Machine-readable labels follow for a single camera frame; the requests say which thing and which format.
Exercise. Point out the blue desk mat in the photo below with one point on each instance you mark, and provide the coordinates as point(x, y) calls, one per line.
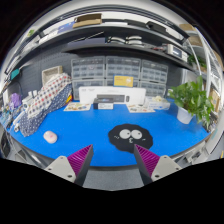
point(78, 129)

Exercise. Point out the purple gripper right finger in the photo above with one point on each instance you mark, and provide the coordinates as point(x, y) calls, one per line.
point(153, 167)

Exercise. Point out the patterned cloth bundle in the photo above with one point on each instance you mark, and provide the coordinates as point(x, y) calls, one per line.
point(52, 96)

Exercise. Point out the illustrated card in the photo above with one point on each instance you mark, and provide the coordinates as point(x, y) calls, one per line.
point(76, 106)
point(138, 109)

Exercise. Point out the brown cardboard box on shelf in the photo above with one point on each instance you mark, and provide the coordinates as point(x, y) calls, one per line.
point(85, 20)

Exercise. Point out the long white box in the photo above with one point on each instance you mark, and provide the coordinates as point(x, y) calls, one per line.
point(120, 95)

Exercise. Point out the yellow cardboard box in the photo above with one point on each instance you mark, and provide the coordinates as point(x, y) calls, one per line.
point(123, 81)

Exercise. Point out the small black white box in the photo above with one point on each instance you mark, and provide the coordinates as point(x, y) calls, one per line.
point(103, 104)

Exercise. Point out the green potted plant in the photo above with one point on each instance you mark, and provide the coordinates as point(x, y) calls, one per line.
point(192, 97)

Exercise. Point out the purple plush toy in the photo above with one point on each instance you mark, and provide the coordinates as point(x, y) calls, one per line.
point(15, 101)

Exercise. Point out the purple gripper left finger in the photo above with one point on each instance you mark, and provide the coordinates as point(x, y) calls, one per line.
point(73, 168)

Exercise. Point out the white device on shelf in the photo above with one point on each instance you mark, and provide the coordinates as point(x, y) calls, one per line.
point(176, 52)

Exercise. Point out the grey drawer organizer cabinets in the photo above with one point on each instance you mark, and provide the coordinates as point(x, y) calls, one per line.
point(119, 71)

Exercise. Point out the right illustrated card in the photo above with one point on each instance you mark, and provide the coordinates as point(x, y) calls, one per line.
point(138, 109)

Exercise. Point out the black cartoon-eyed mouse pad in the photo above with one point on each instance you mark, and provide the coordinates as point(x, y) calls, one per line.
point(125, 136)

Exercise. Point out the pink white computer mouse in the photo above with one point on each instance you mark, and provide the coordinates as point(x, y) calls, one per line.
point(50, 137)

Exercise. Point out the clear plastic container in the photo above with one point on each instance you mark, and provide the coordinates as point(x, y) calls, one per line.
point(156, 103)

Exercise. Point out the left illustrated card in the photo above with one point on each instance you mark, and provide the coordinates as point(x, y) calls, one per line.
point(76, 106)

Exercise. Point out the dark wall shelf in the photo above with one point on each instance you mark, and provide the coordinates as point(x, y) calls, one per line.
point(143, 50)

